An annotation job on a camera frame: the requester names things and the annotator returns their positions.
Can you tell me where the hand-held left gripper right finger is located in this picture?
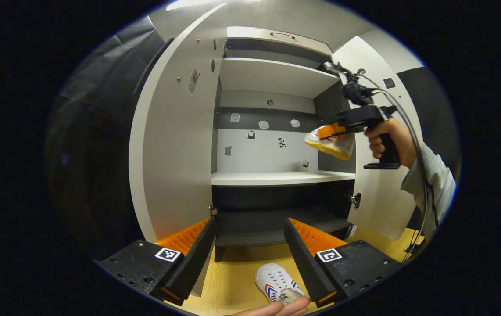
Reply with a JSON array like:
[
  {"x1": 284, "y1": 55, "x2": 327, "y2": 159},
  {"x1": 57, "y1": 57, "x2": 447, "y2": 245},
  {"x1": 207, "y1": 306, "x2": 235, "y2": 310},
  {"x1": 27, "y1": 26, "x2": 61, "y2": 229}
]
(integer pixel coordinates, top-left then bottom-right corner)
[{"x1": 283, "y1": 217, "x2": 402, "y2": 308}]

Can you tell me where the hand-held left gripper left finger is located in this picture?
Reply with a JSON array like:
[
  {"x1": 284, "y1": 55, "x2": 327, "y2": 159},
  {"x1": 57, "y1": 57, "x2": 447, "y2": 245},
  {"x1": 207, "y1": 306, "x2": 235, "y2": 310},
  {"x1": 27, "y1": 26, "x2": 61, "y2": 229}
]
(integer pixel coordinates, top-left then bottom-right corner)
[{"x1": 95, "y1": 218, "x2": 217, "y2": 306}]

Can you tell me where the white shoe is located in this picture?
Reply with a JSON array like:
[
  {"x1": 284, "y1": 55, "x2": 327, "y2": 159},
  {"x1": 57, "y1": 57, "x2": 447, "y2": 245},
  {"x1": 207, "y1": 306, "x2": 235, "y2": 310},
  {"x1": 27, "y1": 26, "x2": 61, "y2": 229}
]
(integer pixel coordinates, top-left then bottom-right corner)
[
  {"x1": 304, "y1": 125, "x2": 356, "y2": 161},
  {"x1": 255, "y1": 263, "x2": 306, "y2": 304}
]

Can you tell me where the white shoe cabinet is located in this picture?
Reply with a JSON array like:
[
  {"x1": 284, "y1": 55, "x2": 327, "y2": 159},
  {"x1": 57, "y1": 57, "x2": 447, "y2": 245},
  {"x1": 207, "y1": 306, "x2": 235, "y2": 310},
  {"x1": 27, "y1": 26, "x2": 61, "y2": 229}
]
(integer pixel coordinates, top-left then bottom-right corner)
[{"x1": 211, "y1": 26, "x2": 358, "y2": 262}]

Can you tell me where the white cabinet door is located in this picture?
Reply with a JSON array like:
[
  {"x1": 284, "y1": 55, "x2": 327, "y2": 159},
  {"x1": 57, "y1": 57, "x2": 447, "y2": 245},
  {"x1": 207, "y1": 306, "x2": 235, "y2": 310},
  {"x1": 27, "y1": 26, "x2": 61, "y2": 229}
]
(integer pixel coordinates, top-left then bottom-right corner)
[
  {"x1": 129, "y1": 2, "x2": 230, "y2": 298},
  {"x1": 332, "y1": 35, "x2": 424, "y2": 241}
]

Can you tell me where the white cabinet drawer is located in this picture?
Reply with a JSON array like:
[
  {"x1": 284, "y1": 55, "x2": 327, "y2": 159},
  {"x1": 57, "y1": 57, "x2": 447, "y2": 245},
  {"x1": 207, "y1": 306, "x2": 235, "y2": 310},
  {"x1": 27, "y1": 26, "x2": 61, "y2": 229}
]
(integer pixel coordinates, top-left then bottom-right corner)
[{"x1": 226, "y1": 26, "x2": 333, "y2": 55}]

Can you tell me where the black backdrop cloth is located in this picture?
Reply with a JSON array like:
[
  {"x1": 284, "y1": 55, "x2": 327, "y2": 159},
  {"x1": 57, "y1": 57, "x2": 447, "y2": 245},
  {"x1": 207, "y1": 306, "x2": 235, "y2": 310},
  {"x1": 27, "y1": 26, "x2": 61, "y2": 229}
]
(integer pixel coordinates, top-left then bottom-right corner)
[
  {"x1": 397, "y1": 66, "x2": 462, "y2": 176},
  {"x1": 44, "y1": 15, "x2": 176, "y2": 259}
]

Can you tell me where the black cable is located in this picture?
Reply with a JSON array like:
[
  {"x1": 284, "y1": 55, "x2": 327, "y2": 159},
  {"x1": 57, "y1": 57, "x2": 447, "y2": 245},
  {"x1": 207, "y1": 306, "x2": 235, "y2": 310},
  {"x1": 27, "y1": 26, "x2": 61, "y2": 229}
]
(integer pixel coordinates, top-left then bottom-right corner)
[{"x1": 358, "y1": 74, "x2": 440, "y2": 262}]

